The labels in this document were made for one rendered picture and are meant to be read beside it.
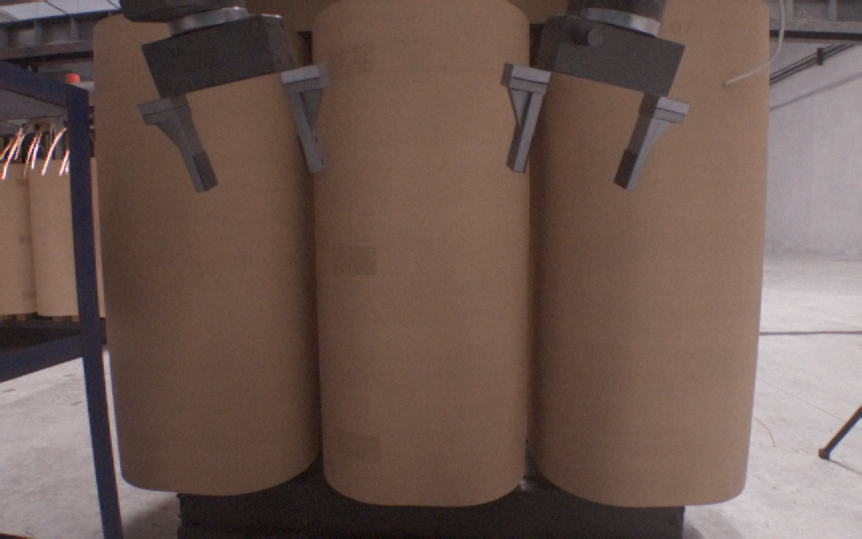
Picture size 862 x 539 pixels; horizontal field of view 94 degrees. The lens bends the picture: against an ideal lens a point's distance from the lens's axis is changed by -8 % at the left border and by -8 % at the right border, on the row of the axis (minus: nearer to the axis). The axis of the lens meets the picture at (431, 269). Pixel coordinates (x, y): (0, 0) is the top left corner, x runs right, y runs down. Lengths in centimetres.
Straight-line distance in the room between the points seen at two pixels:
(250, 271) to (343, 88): 35
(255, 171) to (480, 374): 53
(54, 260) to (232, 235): 260
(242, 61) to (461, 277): 45
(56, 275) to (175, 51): 293
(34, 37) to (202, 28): 1239
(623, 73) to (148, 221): 76
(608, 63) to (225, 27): 36
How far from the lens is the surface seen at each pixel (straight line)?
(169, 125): 55
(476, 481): 84
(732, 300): 86
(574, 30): 46
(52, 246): 337
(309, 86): 46
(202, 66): 49
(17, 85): 78
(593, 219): 78
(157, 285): 89
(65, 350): 80
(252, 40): 46
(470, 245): 72
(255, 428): 90
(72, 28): 1232
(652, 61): 50
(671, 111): 53
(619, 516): 109
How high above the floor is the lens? 69
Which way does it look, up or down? 5 degrees down
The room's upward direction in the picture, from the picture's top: straight up
